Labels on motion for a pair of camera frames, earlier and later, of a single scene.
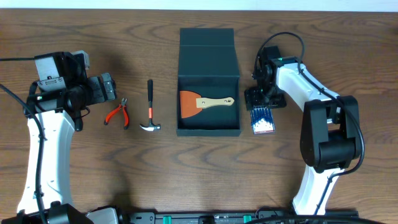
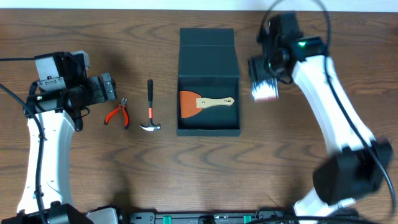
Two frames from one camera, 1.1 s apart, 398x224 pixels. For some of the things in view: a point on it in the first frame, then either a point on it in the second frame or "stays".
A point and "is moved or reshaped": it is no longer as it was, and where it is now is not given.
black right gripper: x=252 y=99 → x=257 y=69
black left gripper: x=107 y=88 stays
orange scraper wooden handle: x=192 y=103 stays
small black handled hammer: x=151 y=127 stays
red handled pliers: x=122 y=105 stays
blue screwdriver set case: x=262 y=121 is moved or reshaped
